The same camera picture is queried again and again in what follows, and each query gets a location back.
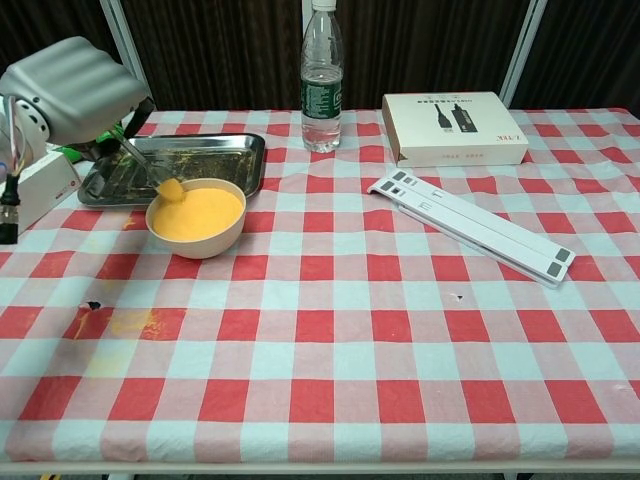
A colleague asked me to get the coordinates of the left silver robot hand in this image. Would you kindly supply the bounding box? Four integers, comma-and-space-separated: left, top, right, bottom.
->
0, 35, 157, 162

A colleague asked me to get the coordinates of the silver metal spoon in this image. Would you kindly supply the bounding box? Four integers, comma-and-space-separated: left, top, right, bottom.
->
115, 132, 186, 204

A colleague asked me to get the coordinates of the stainless steel rectangular tray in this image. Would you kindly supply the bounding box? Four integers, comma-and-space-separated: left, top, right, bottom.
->
77, 132, 267, 210

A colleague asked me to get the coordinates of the beige bowl of orange powder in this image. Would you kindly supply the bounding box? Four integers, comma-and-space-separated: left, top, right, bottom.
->
145, 177, 247, 260

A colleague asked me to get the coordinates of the green snack packet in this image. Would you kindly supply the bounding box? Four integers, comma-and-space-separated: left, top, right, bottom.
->
52, 122, 126, 165

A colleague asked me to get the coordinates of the small white box red label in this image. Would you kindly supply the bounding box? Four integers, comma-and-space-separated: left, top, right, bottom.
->
15, 149, 83, 237

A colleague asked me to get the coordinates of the clear plastic water bottle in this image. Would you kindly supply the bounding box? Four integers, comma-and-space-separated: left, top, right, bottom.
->
299, 0, 346, 154

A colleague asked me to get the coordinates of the red white checkered tablecloth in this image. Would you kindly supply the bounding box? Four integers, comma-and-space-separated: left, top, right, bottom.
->
0, 107, 640, 464

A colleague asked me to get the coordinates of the white folding laptop stand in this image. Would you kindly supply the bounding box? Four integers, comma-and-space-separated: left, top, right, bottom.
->
366, 168, 577, 290

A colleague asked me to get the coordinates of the aluminium partition post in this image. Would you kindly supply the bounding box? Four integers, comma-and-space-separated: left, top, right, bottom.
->
99, 0, 158, 112
498, 0, 549, 109

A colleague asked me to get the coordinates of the large white cable product box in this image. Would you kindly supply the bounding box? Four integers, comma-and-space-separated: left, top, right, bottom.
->
381, 90, 530, 169

